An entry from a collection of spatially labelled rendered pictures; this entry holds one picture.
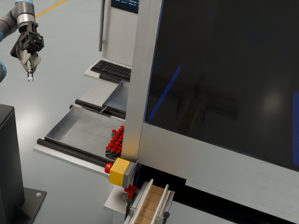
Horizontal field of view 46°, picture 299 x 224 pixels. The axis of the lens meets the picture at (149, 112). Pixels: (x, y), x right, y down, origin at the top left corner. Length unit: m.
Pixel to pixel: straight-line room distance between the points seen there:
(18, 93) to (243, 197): 2.58
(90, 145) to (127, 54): 0.89
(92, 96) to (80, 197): 0.88
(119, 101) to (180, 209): 0.71
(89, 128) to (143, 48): 0.71
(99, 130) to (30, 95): 1.85
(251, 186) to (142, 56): 0.59
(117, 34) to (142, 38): 1.23
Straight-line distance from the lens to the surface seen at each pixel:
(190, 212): 1.46
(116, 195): 1.42
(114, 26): 2.29
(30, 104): 3.35
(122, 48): 2.33
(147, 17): 1.04
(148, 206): 1.33
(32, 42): 1.52
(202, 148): 1.22
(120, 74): 2.22
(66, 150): 1.55
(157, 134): 1.23
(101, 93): 1.93
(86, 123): 1.72
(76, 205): 2.50
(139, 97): 1.17
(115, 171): 1.29
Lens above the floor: 1.97
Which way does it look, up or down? 36 degrees down
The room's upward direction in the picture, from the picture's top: 10 degrees clockwise
